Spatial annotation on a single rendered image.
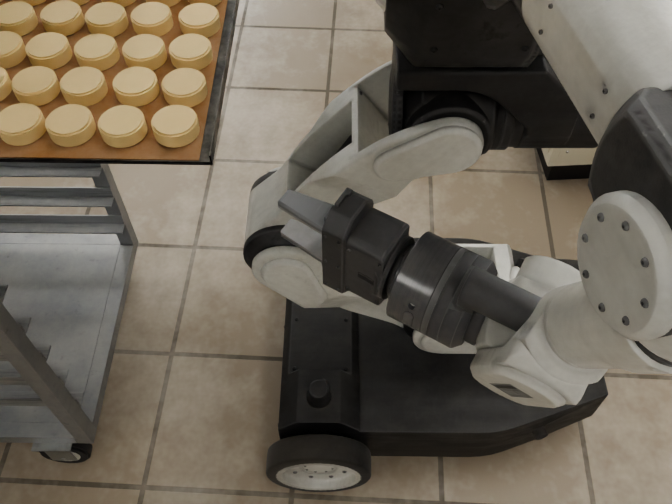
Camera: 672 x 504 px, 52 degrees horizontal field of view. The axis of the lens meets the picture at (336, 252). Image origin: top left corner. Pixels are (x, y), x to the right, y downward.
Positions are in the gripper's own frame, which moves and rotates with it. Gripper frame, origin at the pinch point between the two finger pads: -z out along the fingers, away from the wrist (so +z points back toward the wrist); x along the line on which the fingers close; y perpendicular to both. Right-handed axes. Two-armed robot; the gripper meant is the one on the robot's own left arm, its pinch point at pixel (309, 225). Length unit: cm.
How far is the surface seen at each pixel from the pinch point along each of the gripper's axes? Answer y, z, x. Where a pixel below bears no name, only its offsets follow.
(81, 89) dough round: -2.1, -31.6, 1.2
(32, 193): -12, -77, -55
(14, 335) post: 17, -40, -34
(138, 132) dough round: -0.6, -22.2, 0.7
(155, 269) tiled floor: -24, -63, -87
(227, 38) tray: -20.0, -24.8, -0.8
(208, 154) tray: -3.0, -14.9, -0.8
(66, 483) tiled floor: 26, -44, -87
